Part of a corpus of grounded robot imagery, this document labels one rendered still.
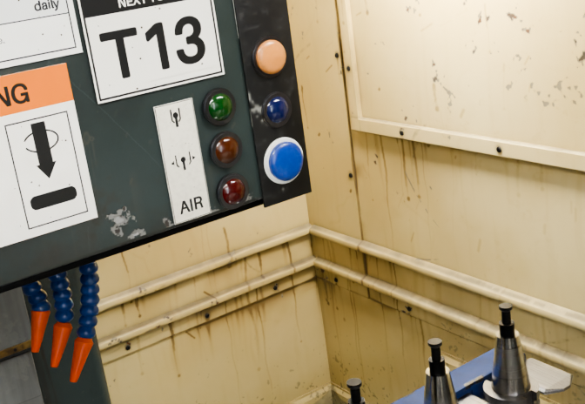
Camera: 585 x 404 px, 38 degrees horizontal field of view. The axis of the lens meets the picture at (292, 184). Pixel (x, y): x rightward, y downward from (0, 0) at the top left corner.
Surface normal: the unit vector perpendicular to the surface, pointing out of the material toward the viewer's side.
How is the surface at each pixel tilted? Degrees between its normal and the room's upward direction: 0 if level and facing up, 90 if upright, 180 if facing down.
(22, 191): 90
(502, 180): 90
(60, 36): 90
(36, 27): 90
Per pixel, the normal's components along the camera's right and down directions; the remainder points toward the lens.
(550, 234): -0.81, 0.27
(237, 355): 0.58, 0.16
